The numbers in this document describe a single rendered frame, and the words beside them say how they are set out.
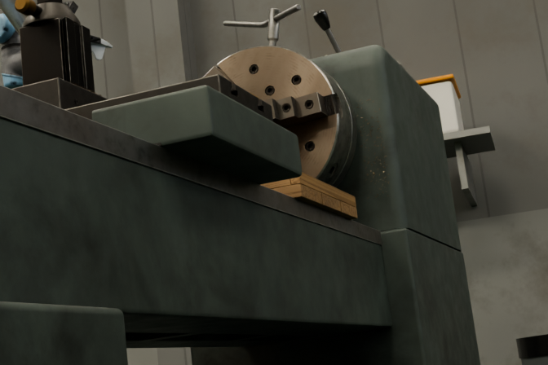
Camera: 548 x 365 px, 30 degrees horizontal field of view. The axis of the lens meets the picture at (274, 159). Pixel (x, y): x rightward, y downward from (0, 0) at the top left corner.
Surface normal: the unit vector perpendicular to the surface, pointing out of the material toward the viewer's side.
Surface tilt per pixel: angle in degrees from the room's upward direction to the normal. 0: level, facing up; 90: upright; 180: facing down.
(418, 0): 90
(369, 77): 90
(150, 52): 90
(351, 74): 90
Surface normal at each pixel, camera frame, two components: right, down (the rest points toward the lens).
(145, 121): -0.35, -0.16
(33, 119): 0.93, -0.18
